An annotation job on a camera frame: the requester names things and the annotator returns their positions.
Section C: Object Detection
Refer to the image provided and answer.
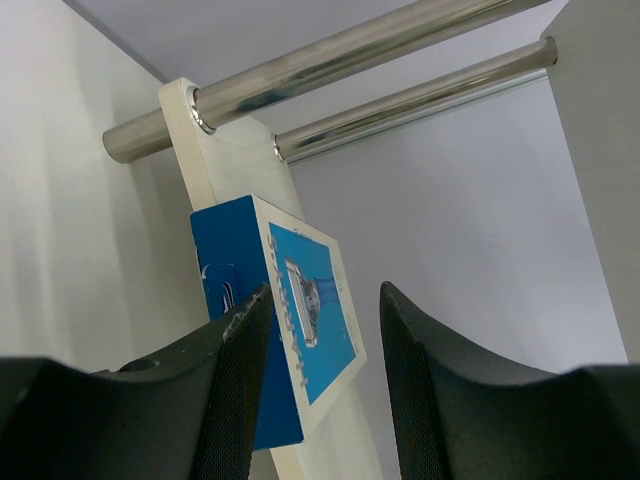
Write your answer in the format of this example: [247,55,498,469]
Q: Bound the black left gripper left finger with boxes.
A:
[1,285,273,479]

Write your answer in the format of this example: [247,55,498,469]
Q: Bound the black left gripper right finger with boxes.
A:
[379,282,639,479]

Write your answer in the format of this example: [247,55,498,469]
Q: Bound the blue Harry's razor box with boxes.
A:
[190,195,366,450]

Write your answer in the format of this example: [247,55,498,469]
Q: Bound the white two-tier shelf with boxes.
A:
[102,0,640,480]

